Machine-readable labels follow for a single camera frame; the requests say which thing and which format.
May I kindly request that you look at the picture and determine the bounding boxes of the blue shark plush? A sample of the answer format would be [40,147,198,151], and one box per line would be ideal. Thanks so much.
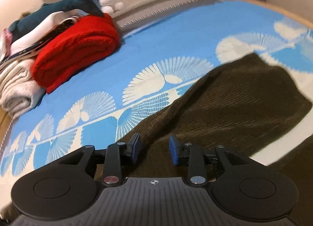
[8,0,103,42]

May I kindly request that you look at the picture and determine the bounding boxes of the red folded sweater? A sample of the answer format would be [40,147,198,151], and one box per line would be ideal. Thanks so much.
[31,13,121,94]

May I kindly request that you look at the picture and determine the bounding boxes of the white folded clothes stack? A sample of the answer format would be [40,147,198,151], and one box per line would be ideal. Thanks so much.
[1,11,82,119]

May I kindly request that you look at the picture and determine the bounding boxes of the white plush toy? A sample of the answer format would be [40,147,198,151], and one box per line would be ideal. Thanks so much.
[98,0,125,15]

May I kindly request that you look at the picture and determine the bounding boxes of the blue white patterned bedsheet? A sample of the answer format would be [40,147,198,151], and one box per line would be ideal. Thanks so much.
[1,1,312,207]

